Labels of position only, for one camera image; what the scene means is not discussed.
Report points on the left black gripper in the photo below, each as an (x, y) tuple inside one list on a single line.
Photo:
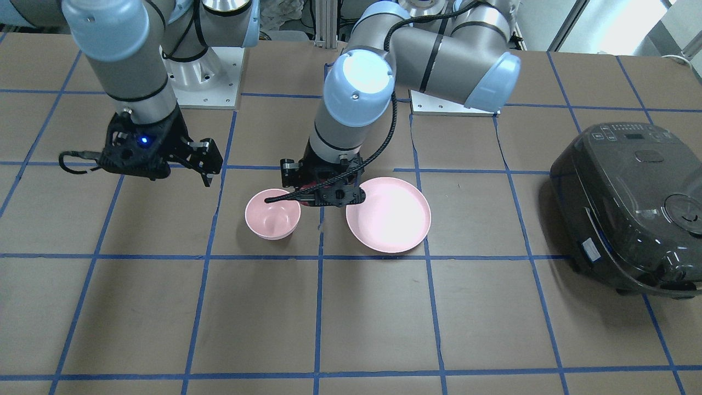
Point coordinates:
[(289, 174)]

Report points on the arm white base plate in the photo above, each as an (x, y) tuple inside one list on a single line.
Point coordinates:
[(219, 82), (423, 104)]

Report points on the pink plate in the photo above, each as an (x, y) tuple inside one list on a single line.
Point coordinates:
[(395, 216)]

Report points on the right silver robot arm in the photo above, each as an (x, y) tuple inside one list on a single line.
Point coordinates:
[(140, 51)]

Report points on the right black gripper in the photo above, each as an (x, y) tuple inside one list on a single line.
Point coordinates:
[(176, 137)]

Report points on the dark grey rice cooker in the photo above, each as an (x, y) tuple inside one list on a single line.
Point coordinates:
[(629, 193)]

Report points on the red apple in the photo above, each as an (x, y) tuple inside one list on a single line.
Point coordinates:
[(312, 176)]

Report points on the aluminium frame post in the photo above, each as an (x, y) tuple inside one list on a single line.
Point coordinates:
[(325, 24)]

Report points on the small pink bowl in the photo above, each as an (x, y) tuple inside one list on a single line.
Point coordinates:
[(272, 221)]

